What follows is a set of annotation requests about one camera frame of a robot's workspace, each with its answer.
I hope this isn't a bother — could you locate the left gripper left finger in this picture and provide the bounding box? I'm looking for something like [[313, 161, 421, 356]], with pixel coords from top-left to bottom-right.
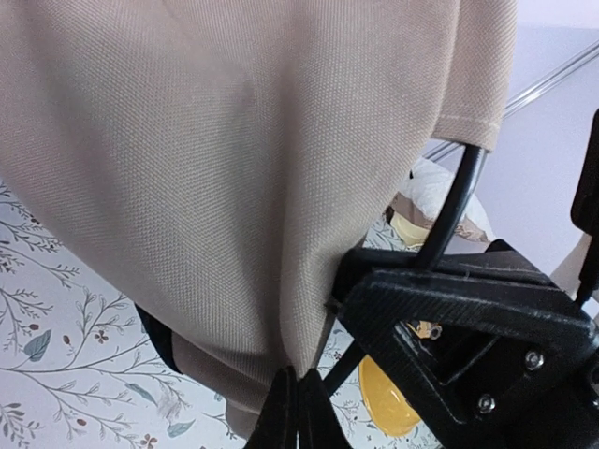
[[245, 367, 299, 449]]

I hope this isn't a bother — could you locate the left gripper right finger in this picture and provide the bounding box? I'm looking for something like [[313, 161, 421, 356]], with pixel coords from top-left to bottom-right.
[[298, 369, 351, 449]]

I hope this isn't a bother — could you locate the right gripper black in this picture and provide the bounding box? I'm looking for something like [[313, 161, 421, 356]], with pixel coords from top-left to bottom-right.
[[334, 134, 598, 448]]

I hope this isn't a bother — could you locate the beige fabric pet tent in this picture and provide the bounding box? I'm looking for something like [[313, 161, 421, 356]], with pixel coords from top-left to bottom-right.
[[1, 1, 517, 437]]

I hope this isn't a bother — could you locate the pale yellow pet bowl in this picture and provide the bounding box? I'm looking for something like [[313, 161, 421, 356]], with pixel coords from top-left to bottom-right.
[[389, 212, 429, 247]]

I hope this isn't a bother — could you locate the yellow double bowl holder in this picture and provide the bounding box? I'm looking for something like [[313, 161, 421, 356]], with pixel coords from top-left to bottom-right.
[[358, 320, 446, 439]]

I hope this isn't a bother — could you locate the white and brown pillow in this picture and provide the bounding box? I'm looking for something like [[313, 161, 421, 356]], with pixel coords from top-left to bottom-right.
[[389, 157, 495, 243]]

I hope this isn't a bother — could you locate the floral table mat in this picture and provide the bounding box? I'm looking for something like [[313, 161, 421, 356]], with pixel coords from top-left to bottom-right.
[[0, 181, 441, 449]]

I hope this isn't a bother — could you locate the right aluminium frame post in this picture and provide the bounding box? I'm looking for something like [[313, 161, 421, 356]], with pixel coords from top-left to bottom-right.
[[420, 39, 599, 163]]

